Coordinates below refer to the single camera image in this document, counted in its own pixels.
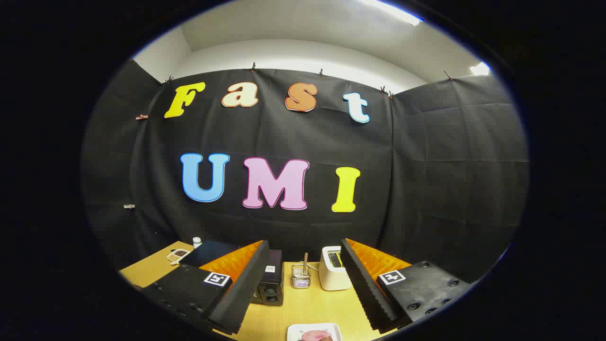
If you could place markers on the black toaster oven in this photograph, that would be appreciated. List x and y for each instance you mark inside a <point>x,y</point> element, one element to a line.
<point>274,279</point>

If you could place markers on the pink round food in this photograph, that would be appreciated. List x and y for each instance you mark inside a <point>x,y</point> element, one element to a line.
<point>312,336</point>

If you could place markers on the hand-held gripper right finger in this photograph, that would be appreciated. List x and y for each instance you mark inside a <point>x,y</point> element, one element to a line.
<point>362,289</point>

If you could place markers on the wooden stick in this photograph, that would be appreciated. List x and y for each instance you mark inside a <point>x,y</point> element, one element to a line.
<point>305,260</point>

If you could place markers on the white square plate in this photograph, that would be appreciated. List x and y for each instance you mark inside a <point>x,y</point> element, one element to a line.
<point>296,329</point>

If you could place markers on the small ceiling light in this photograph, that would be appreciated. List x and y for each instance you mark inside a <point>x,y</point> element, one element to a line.
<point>480,69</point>

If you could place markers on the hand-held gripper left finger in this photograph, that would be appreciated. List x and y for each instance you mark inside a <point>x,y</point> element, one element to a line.
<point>246,289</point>

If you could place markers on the white toaster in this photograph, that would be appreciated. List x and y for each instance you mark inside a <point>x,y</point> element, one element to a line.
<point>331,277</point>

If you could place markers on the small white bottle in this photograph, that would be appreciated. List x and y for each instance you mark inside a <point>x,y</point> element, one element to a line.
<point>197,243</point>

